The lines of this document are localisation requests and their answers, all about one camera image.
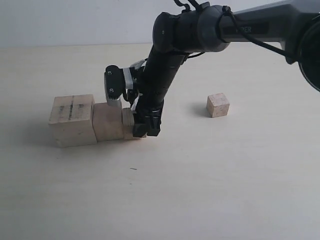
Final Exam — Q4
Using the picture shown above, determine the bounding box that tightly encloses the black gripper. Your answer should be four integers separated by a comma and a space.
124, 89, 165, 138

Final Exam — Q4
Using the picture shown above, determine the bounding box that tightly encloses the second largest wooden cube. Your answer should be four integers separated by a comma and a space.
92, 102, 124, 142

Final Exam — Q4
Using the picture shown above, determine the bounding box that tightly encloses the smallest wooden cube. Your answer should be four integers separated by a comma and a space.
206, 93, 230, 118

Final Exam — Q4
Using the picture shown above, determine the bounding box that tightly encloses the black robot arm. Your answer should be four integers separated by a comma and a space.
132, 0, 320, 138

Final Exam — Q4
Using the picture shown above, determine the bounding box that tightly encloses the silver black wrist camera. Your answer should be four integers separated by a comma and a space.
104, 65, 134, 108

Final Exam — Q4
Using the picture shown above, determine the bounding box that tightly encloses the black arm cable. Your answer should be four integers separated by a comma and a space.
173, 0, 288, 60

